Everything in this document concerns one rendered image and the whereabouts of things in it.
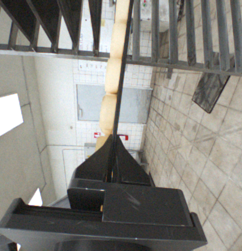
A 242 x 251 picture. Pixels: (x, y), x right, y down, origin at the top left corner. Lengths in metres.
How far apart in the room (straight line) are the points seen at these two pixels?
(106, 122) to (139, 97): 3.54
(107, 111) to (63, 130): 3.98
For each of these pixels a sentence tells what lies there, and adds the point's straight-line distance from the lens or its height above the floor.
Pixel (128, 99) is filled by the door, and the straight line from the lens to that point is 3.66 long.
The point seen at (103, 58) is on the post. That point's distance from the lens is 0.66.
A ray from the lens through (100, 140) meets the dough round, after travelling 0.17.
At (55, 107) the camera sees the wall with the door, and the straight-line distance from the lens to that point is 3.96.
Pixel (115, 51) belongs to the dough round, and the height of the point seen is 1.15.
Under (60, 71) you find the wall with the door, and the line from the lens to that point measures 3.74.
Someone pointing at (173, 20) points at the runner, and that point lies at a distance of 0.86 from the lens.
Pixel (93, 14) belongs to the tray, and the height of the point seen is 1.22.
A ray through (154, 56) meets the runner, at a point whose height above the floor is 0.96.
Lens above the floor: 1.16
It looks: 6 degrees down
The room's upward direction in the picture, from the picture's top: 87 degrees counter-clockwise
